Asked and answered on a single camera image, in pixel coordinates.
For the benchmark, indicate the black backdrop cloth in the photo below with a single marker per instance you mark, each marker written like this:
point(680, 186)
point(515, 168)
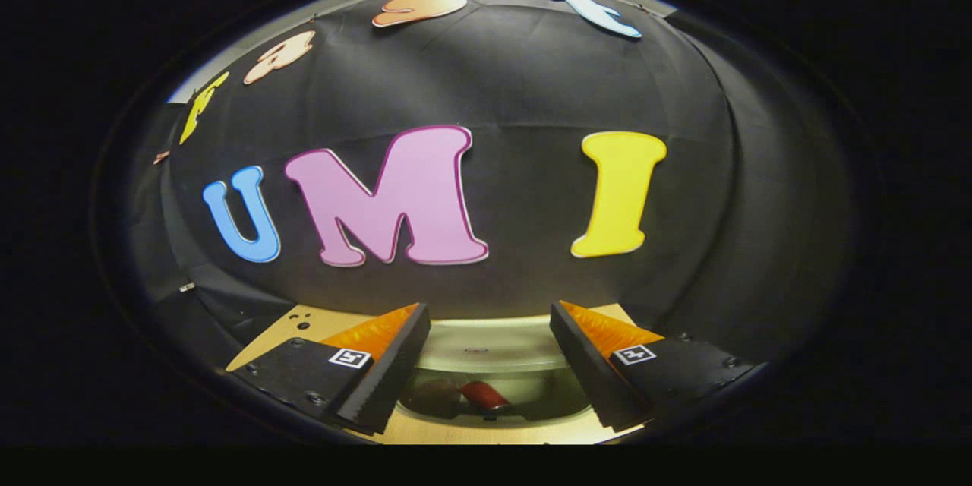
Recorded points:
point(516, 83)

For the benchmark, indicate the red clip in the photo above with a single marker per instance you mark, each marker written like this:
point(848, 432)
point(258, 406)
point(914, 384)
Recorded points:
point(160, 157)

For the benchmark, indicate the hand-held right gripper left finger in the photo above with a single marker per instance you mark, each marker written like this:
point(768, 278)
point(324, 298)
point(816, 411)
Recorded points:
point(395, 372)

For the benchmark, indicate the orange pop can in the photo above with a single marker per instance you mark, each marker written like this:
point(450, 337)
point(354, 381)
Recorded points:
point(486, 395)

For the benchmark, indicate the wooden desktop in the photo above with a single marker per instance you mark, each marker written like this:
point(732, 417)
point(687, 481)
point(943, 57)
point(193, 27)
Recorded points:
point(273, 338)

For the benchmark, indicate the cream desktop garbage bin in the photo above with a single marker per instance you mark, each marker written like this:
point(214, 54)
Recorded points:
point(493, 342)

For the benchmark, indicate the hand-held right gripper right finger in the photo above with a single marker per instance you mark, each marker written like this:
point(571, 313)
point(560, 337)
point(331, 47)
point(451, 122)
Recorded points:
point(585, 372)

